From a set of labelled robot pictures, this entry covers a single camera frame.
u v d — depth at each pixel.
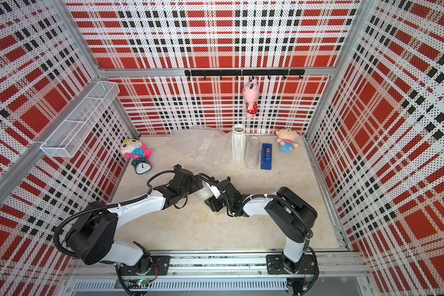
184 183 0.71
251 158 1.02
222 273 0.73
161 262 0.75
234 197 0.72
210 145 1.08
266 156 1.04
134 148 1.08
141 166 1.01
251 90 0.90
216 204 0.79
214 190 0.80
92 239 0.43
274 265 0.72
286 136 1.14
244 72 0.88
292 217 0.47
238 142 0.96
